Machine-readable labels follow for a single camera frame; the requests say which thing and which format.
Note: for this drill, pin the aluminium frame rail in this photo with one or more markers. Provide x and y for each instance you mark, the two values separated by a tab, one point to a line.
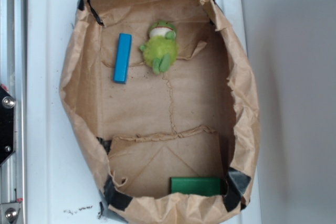
13	77

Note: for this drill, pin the green plush frog toy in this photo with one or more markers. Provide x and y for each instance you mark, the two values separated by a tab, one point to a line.
161	50

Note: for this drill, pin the silver corner bracket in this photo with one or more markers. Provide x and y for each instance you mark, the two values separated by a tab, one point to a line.
10	212

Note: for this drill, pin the black metal bracket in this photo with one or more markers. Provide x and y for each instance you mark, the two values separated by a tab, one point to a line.
7	124

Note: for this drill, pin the brown paper-lined box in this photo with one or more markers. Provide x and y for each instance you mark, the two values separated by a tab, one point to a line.
201	118

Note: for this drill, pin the green rectangular block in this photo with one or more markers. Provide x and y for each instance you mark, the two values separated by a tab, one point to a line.
203	186

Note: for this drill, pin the blue rectangular block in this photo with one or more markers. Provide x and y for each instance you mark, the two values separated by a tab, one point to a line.
122	58

